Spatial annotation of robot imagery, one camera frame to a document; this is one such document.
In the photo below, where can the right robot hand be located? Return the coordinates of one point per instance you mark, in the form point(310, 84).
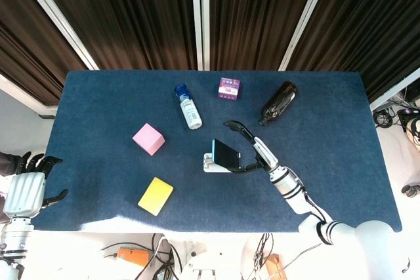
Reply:
point(265, 155)

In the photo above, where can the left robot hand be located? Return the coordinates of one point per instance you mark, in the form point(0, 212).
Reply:
point(24, 194)

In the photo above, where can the black smartphone teal edge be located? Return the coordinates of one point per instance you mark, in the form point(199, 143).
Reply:
point(228, 155)

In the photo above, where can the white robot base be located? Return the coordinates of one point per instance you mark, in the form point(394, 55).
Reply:
point(210, 263)

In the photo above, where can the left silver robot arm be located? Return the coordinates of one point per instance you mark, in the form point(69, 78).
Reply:
point(14, 237)

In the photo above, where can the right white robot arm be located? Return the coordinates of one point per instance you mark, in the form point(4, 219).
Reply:
point(295, 194)

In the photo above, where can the white folding phone stand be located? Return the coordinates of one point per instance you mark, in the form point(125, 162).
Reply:
point(210, 166)

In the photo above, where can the dark brown plastic bottle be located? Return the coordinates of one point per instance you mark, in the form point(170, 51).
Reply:
point(279, 103)

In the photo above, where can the small purple box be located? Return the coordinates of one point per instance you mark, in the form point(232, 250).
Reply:
point(229, 90)

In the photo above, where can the blue velvet table cloth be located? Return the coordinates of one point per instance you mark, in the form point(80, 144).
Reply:
point(98, 162)

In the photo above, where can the white bottle blue cap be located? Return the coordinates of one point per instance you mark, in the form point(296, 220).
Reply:
point(189, 109)

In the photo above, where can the light wooden piece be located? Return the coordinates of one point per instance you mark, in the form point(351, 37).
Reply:
point(274, 265)

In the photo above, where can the yellow sponge green underside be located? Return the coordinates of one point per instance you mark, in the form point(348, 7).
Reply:
point(155, 196)

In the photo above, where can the pink cube block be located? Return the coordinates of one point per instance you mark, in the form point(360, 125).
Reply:
point(147, 139)

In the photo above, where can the orange box device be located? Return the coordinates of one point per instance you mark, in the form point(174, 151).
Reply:
point(131, 255)

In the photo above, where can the dark brown curtain panel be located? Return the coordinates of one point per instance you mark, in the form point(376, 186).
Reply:
point(131, 14)
point(19, 31)
point(256, 14)
point(377, 14)

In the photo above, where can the black caster wheel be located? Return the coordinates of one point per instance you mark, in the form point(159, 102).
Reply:
point(410, 191)

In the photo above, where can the white metal frame post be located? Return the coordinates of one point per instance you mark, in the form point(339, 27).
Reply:
point(56, 17)
point(393, 91)
point(196, 14)
point(305, 17)

